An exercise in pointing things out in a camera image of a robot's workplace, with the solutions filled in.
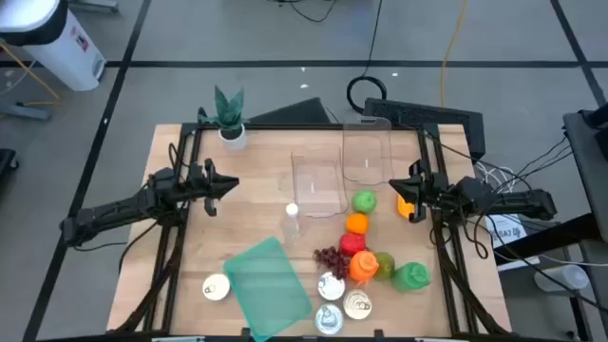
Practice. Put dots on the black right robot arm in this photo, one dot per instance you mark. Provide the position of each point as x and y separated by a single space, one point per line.
522 202

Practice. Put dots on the orange plastic bottle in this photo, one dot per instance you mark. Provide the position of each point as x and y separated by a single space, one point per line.
363 267

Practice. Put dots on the green pear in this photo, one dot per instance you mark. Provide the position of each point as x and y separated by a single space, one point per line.
385 266

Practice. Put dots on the silver tin can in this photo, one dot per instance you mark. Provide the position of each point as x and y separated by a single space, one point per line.
357 304
328 319
331 286

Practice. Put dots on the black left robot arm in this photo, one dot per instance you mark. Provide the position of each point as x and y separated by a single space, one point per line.
109 214

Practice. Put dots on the clear plastic bin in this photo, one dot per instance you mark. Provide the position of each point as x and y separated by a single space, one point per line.
366 161
316 187

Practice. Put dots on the black computer case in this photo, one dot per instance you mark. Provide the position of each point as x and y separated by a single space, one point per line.
427 114

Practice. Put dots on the black metal beam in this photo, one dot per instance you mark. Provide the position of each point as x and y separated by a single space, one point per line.
551 237

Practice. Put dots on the translucent plastic floor bottle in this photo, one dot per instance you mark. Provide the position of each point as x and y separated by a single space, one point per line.
563 278

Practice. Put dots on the black flat panel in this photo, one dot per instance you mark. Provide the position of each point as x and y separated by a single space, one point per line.
299 114

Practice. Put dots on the white paper sign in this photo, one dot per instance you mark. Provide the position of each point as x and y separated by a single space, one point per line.
510 233

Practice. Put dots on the green apple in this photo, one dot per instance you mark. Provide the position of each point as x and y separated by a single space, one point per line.
364 202

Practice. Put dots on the teal plastic bin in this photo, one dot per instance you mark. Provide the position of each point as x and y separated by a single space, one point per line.
266 290

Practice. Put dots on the grey floor stand foot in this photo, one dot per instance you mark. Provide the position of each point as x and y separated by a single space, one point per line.
24 111

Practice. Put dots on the dark red grape bunch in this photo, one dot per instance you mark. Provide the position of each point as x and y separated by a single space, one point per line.
330 259

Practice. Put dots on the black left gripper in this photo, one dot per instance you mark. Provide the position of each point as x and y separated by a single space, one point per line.
199 180

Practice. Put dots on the green plastic bottle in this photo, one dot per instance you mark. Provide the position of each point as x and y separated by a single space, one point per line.
411 278

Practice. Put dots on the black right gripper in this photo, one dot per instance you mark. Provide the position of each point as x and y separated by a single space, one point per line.
432 192

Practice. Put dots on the black desk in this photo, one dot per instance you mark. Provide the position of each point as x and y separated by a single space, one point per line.
586 157

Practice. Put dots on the white trash bin black liner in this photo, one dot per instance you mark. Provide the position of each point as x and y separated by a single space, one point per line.
66 52

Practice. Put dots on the clear water bottle white cap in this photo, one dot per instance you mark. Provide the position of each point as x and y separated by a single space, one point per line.
291 223

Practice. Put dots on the black aluminium table frame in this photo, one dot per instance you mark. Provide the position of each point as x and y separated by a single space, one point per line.
304 127

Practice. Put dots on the yellow mango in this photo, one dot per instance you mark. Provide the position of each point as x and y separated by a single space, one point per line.
404 208

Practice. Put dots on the green plant in white pot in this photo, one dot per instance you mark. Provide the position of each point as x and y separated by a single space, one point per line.
229 114

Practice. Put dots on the orange fruit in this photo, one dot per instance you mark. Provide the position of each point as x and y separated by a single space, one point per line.
357 223

